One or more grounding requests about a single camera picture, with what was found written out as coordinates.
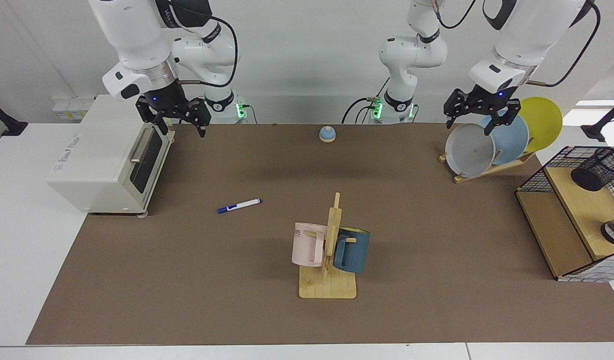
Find blue and white marker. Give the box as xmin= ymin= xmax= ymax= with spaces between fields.
xmin=217 ymin=198 xmax=262 ymax=215

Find black mesh pen holder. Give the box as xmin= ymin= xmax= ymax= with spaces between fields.
xmin=571 ymin=148 xmax=614 ymax=193

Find light blue plate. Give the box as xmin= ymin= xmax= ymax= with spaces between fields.
xmin=479 ymin=109 xmax=530 ymax=166

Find grey plate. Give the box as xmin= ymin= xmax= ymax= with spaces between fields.
xmin=445 ymin=123 xmax=496 ymax=178

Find wooden plate rack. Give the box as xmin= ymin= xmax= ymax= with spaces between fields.
xmin=439 ymin=137 xmax=536 ymax=184

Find yellow plate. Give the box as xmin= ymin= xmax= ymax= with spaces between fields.
xmin=511 ymin=96 xmax=564 ymax=153

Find pale toaster oven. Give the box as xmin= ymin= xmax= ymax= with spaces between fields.
xmin=45 ymin=94 xmax=176 ymax=218

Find pink cup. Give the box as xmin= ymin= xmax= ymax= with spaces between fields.
xmin=291 ymin=222 xmax=328 ymax=268

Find brown table cloth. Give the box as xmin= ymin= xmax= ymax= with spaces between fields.
xmin=26 ymin=122 xmax=614 ymax=346

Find dark blue cup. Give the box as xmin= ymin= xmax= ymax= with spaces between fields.
xmin=333 ymin=226 xmax=371 ymax=274

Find wooden cup stand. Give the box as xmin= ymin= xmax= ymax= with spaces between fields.
xmin=299 ymin=192 xmax=358 ymax=300

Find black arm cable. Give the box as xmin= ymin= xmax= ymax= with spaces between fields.
xmin=177 ymin=15 xmax=239 ymax=90
xmin=527 ymin=0 xmax=601 ymax=88

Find black camera stand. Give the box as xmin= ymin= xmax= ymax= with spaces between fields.
xmin=0 ymin=95 xmax=28 ymax=137
xmin=581 ymin=97 xmax=614 ymax=142

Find wire basket with wooden floor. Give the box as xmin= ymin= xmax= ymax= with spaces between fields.
xmin=515 ymin=145 xmax=614 ymax=283

